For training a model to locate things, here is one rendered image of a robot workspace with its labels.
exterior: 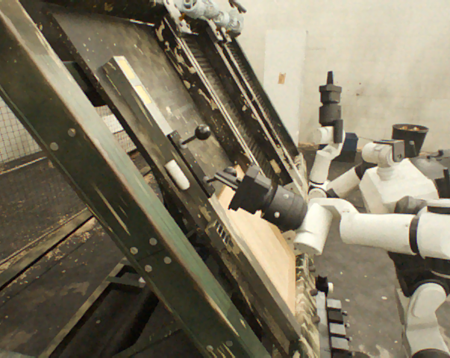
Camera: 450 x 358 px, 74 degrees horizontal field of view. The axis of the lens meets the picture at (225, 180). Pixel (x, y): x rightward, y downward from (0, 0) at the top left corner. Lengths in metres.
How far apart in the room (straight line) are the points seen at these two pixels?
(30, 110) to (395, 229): 0.68
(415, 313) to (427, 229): 0.73
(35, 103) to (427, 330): 1.40
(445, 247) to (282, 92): 4.45
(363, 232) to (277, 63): 4.40
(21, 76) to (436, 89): 6.33
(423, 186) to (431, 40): 5.53
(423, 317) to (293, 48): 4.13
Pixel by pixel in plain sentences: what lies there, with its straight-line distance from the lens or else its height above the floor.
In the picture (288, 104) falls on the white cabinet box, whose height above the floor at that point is 0.99.
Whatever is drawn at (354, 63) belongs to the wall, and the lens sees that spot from 6.27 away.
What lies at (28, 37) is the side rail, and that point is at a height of 1.73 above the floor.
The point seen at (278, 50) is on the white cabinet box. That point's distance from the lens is 4.91.
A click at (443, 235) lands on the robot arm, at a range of 0.61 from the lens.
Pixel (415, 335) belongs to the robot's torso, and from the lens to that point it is 1.44.
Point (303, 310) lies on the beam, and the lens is 1.13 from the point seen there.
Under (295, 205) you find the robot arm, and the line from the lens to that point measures 0.67.
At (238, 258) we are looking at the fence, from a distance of 0.88.
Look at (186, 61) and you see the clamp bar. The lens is 1.18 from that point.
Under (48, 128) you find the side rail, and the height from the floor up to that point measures 1.58.
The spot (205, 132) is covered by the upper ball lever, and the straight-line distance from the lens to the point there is 0.69.
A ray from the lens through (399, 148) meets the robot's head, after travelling 1.02.
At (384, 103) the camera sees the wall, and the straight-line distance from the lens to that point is 6.40.
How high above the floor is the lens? 1.71
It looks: 23 degrees down
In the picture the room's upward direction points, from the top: straight up
